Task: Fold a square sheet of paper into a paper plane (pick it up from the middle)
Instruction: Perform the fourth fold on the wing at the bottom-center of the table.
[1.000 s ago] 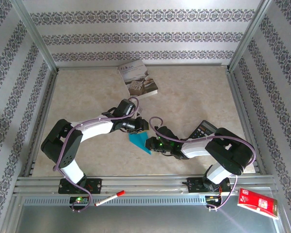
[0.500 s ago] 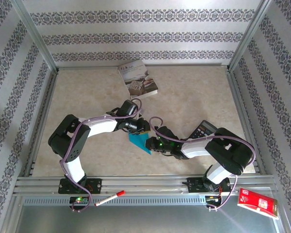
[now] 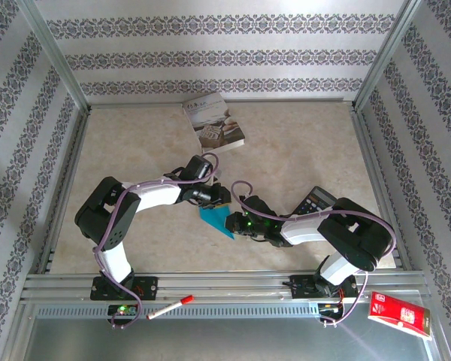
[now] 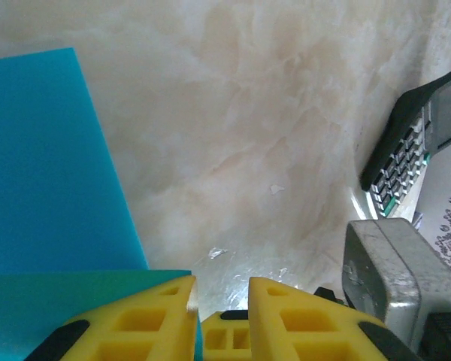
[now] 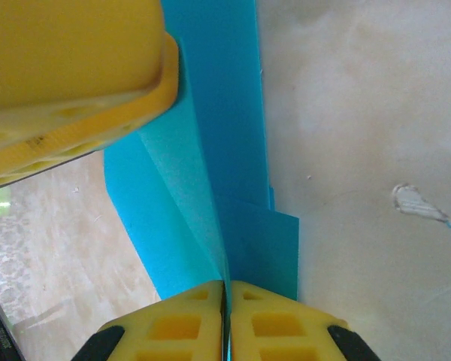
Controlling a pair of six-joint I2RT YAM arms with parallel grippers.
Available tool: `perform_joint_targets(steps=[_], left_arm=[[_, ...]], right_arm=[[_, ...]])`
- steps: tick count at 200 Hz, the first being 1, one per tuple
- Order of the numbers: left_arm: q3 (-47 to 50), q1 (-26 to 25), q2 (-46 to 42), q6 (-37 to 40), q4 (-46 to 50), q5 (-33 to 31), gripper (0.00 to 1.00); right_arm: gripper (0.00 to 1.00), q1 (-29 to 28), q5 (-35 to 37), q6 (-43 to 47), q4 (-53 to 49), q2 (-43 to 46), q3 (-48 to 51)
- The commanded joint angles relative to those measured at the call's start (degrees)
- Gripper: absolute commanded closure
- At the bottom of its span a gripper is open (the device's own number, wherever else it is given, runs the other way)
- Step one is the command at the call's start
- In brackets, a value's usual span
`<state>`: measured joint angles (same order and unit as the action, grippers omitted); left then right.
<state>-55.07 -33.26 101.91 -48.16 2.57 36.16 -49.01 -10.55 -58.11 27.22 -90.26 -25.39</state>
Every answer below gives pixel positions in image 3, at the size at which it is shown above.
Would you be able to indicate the blue paper sheet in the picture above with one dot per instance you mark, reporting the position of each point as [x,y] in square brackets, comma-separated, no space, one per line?
[214,220]

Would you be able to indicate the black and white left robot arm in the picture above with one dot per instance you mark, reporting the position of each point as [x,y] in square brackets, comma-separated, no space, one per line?
[105,214]

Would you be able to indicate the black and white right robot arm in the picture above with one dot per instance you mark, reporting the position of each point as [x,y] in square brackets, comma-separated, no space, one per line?
[361,240]

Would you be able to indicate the grey metal sheet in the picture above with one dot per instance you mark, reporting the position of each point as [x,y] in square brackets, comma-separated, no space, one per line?
[229,342]

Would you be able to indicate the black calculator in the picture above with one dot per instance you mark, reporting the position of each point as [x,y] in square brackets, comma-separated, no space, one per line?
[315,201]

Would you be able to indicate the paperback book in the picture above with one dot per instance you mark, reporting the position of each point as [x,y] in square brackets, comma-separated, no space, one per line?
[214,124]

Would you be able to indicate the small controller circuit board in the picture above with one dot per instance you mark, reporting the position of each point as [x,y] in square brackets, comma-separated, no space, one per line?
[329,308]
[122,310]

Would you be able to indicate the red capped white marker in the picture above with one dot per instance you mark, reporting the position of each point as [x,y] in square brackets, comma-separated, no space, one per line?
[169,307]

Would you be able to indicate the red carton box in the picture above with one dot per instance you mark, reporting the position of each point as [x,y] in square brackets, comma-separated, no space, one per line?
[398,314]

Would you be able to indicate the wide aluminium mounting rail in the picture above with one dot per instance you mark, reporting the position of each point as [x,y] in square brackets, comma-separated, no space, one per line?
[229,287]

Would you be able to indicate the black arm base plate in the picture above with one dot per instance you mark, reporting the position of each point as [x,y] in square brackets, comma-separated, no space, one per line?
[146,287]
[304,287]

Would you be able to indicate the thin aluminium back rail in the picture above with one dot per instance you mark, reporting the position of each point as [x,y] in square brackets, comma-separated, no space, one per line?
[285,101]

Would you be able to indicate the aluminium side rail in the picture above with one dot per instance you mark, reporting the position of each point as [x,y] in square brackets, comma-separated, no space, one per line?
[374,169]
[67,188]

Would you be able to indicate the aluminium frame post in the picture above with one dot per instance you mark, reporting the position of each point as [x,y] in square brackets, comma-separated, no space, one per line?
[388,52]
[55,52]

